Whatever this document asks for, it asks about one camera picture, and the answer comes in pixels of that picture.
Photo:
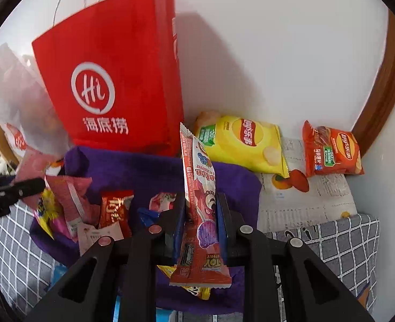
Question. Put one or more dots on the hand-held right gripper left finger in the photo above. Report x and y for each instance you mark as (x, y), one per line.
(180, 228)

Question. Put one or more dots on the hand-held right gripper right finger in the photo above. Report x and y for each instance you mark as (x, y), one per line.
(221, 221)

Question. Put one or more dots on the small red and white candy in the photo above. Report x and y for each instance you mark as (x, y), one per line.
(162, 201)

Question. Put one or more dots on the small blue candy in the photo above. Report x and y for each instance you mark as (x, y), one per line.
(148, 216)

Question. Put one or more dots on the pink and yellow snack packet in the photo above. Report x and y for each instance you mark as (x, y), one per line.
(48, 211)

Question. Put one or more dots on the long red cartoon snack packet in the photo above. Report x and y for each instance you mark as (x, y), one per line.
(200, 191)

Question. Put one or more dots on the pink silver-striped snack packet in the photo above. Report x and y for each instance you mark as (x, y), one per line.
(73, 198)

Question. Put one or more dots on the small red snack packet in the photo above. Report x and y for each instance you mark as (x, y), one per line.
(115, 213)

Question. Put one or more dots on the pink and white snack packet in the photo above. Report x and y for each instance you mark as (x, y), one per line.
(93, 238)

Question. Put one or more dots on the purple towel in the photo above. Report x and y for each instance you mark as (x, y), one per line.
(150, 174)

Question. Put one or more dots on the white plastic bag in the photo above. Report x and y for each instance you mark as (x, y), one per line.
(12, 100)

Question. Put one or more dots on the yellow chips bag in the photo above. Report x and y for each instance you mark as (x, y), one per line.
(244, 144)

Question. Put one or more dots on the blue tissue pack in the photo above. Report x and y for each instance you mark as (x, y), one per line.
(58, 276)

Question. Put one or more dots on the grey checked blanket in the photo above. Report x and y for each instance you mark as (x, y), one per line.
(325, 248)

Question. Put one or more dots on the orange chips bag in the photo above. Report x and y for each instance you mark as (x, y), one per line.
(335, 151)

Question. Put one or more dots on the red paper bag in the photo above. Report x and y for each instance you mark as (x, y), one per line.
(116, 57)

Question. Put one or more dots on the brown wooden door frame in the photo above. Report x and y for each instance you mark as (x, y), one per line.
(385, 84)

